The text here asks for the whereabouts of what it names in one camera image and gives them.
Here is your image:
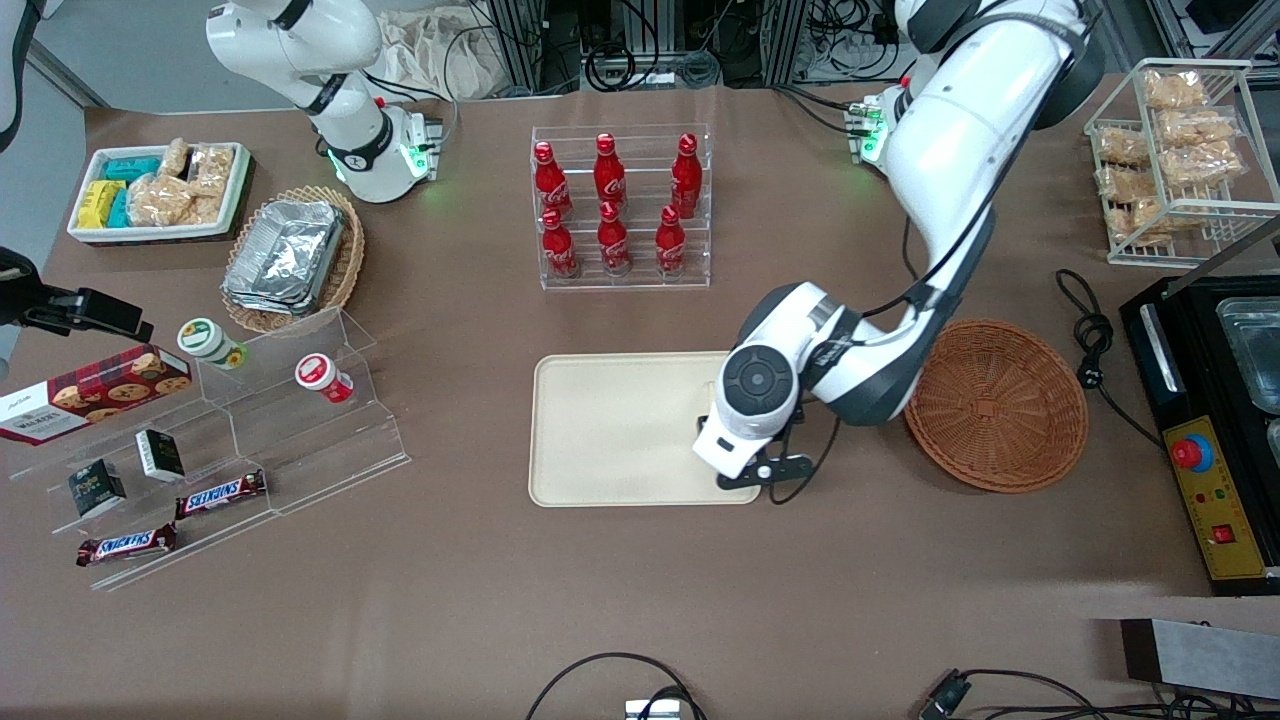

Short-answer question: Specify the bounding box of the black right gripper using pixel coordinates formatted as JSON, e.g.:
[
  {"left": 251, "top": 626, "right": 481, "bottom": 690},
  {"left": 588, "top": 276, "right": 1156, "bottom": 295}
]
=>
[{"left": 0, "top": 246, "right": 155, "bottom": 344}]

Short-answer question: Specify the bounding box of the oval light wicker basket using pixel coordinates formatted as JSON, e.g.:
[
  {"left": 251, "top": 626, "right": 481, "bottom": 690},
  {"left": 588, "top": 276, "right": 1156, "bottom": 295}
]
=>
[{"left": 220, "top": 184, "right": 367, "bottom": 335}]

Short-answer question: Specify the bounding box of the beige plastic tray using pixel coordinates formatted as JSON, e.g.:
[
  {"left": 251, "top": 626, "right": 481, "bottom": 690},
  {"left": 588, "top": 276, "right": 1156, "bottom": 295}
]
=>
[{"left": 528, "top": 351, "right": 763, "bottom": 509}]

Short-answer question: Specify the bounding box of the round brown wicker basket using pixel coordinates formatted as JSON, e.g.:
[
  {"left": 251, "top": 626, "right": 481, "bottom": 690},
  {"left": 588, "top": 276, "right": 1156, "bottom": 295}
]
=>
[{"left": 900, "top": 319, "right": 1090, "bottom": 494}]

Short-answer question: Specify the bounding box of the red tartan cookie box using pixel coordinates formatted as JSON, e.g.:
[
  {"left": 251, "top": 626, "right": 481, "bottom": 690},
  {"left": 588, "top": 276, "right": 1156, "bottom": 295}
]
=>
[{"left": 0, "top": 344, "right": 194, "bottom": 447}]

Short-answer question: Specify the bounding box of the green lid yogurt cup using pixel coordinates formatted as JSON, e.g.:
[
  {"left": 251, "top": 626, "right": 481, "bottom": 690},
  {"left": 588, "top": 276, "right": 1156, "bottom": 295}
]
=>
[{"left": 177, "top": 317, "right": 248, "bottom": 372}]

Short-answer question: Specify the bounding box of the yellow snack packet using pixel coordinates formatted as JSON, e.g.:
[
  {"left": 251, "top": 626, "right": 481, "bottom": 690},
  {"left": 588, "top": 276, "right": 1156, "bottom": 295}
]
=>
[{"left": 76, "top": 179, "right": 127, "bottom": 231}]

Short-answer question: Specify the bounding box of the small dark green box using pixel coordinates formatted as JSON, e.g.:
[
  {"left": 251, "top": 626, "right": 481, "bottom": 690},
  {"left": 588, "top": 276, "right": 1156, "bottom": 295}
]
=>
[
  {"left": 134, "top": 428, "right": 187, "bottom": 484},
  {"left": 67, "top": 458, "right": 129, "bottom": 519}
]

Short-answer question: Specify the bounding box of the white rectangular snack bin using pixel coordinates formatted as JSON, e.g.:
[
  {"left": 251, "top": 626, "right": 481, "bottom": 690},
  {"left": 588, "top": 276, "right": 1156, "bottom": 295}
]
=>
[{"left": 66, "top": 141, "right": 254, "bottom": 247}]

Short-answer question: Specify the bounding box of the stack of foil containers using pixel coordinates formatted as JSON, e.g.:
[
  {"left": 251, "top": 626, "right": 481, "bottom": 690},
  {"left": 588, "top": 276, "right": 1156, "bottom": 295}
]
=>
[{"left": 221, "top": 199, "right": 347, "bottom": 317}]

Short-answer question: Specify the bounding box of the brown Snickers bar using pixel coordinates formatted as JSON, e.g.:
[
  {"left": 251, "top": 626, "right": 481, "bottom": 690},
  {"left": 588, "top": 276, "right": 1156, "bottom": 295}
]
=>
[
  {"left": 174, "top": 469, "right": 269, "bottom": 520},
  {"left": 75, "top": 522, "right": 180, "bottom": 569}
]

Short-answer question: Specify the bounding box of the red lid yogurt cup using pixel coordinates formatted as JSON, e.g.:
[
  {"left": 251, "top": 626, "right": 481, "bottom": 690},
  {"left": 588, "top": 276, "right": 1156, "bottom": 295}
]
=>
[{"left": 294, "top": 352, "right": 355, "bottom": 405}]

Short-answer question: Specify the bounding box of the clear acrylic stepped shelf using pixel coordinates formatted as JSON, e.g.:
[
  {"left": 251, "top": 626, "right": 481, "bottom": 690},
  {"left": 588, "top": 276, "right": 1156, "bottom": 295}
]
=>
[{"left": 8, "top": 308, "right": 413, "bottom": 593}]

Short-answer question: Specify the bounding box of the beige cloth bag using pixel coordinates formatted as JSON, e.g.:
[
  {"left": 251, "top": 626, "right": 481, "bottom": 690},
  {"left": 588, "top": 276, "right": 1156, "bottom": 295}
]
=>
[{"left": 374, "top": 8, "right": 503, "bottom": 102}]

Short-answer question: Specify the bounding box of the red cola bottle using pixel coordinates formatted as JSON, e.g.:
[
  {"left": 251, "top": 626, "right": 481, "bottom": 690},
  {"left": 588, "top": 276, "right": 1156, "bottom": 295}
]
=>
[
  {"left": 593, "top": 132, "right": 628, "bottom": 211},
  {"left": 540, "top": 207, "right": 582, "bottom": 280},
  {"left": 533, "top": 141, "right": 575, "bottom": 222},
  {"left": 654, "top": 204, "right": 689, "bottom": 278},
  {"left": 670, "top": 132, "right": 704, "bottom": 220},
  {"left": 596, "top": 200, "right": 633, "bottom": 277}
]

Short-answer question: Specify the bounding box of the clear acrylic bottle rack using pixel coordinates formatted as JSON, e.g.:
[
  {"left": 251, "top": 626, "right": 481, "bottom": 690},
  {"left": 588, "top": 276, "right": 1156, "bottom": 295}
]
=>
[{"left": 530, "top": 124, "right": 713, "bottom": 292}]

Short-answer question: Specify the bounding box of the clear bag of pastries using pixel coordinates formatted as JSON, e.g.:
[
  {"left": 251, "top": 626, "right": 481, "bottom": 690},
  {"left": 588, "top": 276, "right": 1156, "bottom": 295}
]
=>
[
  {"left": 1104, "top": 198, "right": 1169, "bottom": 247},
  {"left": 1142, "top": 68, "right": 1211, "bottom": 111},
  {"left": 1158, "top": 140, "right": 1251, "bottom": 188},
  {"left": 1096, "top": 164, "right": 1163, "bottom": 205},
  {"left": 1157, "top": 106, "right": 1241, "bottom": 148},
  {"left": 1097, "top": 128, "right": 1153, "bottom": 167}
]

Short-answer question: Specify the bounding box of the black appliance with yellow panel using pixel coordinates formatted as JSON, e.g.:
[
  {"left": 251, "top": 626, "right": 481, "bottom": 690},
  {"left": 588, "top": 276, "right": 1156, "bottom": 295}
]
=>
[{"left": 1119, "top": 215, "right": 1280, "bottom": 598}]

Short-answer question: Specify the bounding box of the grey metal block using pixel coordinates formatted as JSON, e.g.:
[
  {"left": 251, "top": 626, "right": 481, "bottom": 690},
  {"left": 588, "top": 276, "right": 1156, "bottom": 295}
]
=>
[{"left": 1119, "top": 617, "right": 1280, "bottom": 702}]

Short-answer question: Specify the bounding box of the black looped cable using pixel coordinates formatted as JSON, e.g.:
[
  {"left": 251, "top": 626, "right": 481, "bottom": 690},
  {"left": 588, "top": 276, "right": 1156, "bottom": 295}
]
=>
[{"left": 524, "top": 652, "right": 707, "bottom": 720}]

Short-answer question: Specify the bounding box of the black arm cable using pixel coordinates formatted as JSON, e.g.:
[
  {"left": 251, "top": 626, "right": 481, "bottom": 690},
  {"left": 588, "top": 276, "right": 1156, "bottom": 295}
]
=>
[{"left": 768, "top": 20, "right": 1089, "bottom": 507}]

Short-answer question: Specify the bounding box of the black connector with cable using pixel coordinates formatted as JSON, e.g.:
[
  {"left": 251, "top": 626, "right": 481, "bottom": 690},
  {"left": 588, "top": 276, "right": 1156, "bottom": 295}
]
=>
[{"left": 917, "top": 667, "right": 1280, "bottom": 720}]

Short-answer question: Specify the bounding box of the black power cable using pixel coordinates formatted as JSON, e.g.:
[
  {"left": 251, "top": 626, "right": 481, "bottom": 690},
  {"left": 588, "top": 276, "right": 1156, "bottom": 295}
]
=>
[{"left": 1056, "top": 268, "right": 1167, "bottom": 448}]

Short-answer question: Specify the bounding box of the white wire basket rack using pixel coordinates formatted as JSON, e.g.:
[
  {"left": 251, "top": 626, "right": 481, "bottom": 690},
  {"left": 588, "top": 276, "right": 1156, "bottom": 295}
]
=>
[{"left": 1084, "top": 57, "right": 1280, "bottom": 269}]

